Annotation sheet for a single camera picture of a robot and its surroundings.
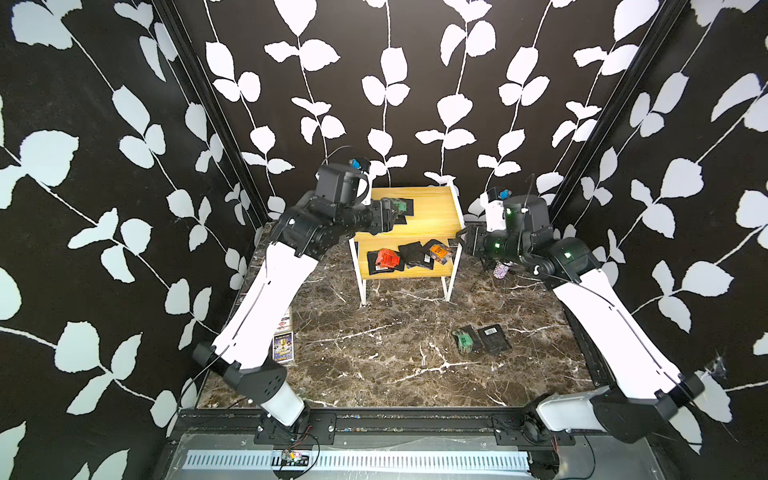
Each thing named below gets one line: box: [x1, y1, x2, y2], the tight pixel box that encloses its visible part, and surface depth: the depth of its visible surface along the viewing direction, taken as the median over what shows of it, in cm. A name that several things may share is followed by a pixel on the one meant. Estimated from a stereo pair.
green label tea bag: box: [391, 198, 414, 224], surface depth 80 cm
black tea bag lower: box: [394, 240, 434, 271], surface depth 90 cm
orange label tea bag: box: [429, 244, 452, 265], surface depth 92 cm
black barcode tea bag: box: [477, 324, 512, 355], surface depth 92 cm
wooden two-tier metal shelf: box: [349, 185, 465, 306], surface depth 88 cm
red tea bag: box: [375, 248, 401, 270], surface depth 90 cm
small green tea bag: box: [452, 330, 474, 353], surface depth 91 cm
